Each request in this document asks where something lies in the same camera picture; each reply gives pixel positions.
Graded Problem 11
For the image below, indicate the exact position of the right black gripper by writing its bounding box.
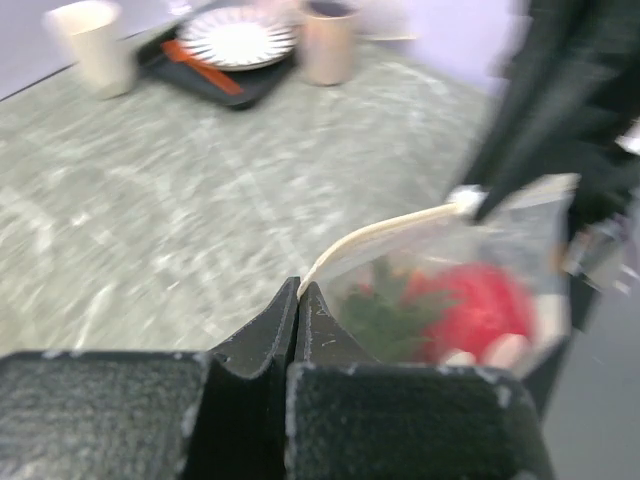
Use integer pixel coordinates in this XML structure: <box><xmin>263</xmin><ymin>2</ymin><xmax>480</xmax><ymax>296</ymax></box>
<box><xmin>459</xmin><ymin>0</ymin><xmax>640</xmax><ymax>331</ymax></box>

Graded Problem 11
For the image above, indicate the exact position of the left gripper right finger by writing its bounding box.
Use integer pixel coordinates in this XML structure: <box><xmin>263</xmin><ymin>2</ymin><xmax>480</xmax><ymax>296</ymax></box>
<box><xmin>284</xmin><ymin>284</ymin><xmax>555</xmax><ymax>479</ymax></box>

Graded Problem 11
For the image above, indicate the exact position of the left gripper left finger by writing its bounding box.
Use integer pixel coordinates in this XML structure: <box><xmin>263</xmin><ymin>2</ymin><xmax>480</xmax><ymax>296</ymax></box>
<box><xmin>1</xmin><ymin>277</ymin><xmax>300</xmax><ymax>479</ymax></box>

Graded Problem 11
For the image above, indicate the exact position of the toy pineapple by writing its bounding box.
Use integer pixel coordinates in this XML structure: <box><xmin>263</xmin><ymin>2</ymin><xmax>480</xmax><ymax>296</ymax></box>
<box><xmin>338</xmin><ymin>258</ymin><xmax>452</xmax><ymax>363</ymax></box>

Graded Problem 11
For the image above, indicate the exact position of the red toy apple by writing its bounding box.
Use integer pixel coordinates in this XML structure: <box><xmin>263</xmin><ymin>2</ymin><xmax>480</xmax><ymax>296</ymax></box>
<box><xmin>418</xmin><ymin>262</ymin><xmax>537</xmax><ymax>368</ymax></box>

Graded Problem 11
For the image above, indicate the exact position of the polka dot zip bag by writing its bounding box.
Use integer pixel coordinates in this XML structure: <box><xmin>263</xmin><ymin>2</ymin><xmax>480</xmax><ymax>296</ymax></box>
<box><xmin>299</xmin><ymin>174</ymin><xmax>576</xmax><ymax>378</ymax></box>

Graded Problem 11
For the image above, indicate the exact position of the beige paper cup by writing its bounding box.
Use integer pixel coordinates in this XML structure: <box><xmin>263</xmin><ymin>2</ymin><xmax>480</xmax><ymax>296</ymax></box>
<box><xmin>299</xmin><ymin>1</ymin><xmax>358</xmax><ymax>86</ymax></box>

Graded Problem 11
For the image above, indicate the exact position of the black plastic tray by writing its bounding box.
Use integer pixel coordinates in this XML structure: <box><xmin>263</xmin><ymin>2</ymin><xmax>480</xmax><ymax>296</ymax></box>
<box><xmin>135</xmin><ymin>26</ymin><xmax>296</xmax><ymax>111</ymax></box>

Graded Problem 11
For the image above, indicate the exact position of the striped white plate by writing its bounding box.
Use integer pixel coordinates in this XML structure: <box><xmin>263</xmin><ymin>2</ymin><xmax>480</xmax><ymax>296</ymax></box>
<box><xmin>176</xmin><ymin>6</ymin><xmax>298</xmax><ymax>71</ymax></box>

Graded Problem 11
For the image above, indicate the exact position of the white ceramic mug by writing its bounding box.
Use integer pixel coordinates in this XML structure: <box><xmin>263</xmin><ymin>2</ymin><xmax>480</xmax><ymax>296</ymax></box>
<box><xmin>43</xmin><ymin>1</ymin><xmax>137</xmax><ymax>99</ymax></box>

